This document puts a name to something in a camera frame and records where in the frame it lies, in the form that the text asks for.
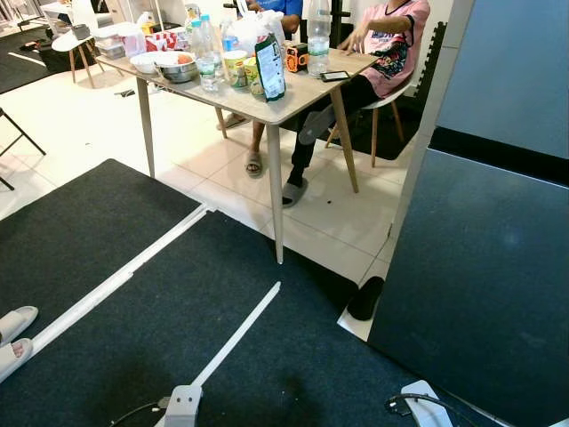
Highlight grey fridge door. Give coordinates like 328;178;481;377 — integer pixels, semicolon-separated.
367;127;569;427

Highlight green snack bag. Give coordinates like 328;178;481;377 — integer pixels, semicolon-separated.
255;34;287;102

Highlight black fridge foot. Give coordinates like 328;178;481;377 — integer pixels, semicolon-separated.
346;276;386;322

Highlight grey freezer door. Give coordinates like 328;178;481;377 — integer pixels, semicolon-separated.
436;0;569;161

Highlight white chair wooden legs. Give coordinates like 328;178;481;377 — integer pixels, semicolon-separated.
325;78;416;168

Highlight person in pink shirt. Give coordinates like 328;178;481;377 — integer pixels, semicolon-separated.
283;0;432;208

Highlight light wooden table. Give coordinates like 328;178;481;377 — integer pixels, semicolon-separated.
93;49;379;265

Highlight dark grey floor mat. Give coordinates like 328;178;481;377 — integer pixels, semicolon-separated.
0;211;499;427
0;158;202;343

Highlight large clear water bottle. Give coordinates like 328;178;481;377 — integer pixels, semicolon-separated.
307;0;332;75

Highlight orange black box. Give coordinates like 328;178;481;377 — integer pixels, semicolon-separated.
284;43;309;74

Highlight white floor tape strip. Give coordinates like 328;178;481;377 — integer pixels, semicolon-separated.
191;282;282;389

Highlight white plastic bag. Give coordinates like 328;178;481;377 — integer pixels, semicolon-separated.
233;11;285;54

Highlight steel bowl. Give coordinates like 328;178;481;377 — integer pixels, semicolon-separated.
156;53;198;85

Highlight red white food box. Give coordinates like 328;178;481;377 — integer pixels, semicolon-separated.
145;29;189;52

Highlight white bowl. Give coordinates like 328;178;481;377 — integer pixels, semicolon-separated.
130;51;163;74

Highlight black folding chair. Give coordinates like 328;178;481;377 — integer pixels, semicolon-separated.
0;107;47;190

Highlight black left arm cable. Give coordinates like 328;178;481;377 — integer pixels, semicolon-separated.
109;399;172;427

